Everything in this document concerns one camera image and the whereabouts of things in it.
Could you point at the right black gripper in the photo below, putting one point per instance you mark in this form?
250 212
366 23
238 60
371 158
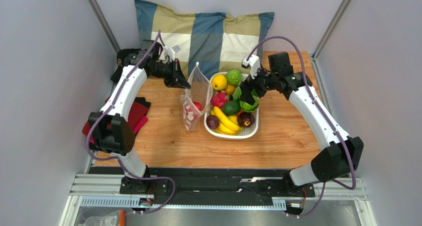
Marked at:
252 84

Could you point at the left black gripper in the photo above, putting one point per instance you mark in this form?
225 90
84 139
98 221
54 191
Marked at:
177 79

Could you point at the clear dotted zip bag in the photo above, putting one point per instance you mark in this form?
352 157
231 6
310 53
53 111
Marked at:
201 91

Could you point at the red apple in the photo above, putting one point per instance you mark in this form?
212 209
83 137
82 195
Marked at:
198 106

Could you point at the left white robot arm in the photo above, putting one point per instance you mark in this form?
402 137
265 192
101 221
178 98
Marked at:
110 131

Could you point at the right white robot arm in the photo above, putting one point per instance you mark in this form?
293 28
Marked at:
339 152

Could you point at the green leafy lettuce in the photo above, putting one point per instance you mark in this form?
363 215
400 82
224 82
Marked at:
237 93

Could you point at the small green watermelon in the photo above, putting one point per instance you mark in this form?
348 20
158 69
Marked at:
249 108

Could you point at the green bumpy fruit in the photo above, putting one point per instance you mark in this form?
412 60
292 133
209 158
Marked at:
234 77

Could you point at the small orange fruit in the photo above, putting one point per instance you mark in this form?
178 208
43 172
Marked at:
230 89

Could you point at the green avocado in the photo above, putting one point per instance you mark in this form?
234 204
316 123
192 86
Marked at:
231 108

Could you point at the dark red mangosteen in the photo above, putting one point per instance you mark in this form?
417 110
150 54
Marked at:
246 119

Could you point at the yellow lemon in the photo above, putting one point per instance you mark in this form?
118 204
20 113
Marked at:
219 82

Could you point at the pink dragon fruit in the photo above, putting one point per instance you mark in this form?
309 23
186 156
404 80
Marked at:
219 99

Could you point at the yellow banana bunch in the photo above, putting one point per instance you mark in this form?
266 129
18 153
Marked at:
226 125

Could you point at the dark purple plum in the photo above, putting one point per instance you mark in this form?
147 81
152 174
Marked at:
212 122

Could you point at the black baseball cap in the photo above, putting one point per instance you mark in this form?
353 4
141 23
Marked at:
120 57

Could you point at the checked blue beige pillow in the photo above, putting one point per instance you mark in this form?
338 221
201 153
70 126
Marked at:
216 41

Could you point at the red folded cloth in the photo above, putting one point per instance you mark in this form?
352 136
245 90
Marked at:
138 114

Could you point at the crumpled plastic packet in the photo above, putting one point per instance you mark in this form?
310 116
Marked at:
116 218

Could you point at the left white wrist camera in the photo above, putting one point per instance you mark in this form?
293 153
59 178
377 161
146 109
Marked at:
169 52

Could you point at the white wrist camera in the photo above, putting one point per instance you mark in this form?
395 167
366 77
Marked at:
252 63
169 52

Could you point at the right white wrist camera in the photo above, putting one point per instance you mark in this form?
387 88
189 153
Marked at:
252 63

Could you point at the black mounting base plate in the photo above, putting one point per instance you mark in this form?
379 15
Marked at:
209 186

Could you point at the aluminium rail frame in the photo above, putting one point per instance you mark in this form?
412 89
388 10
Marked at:
333 205

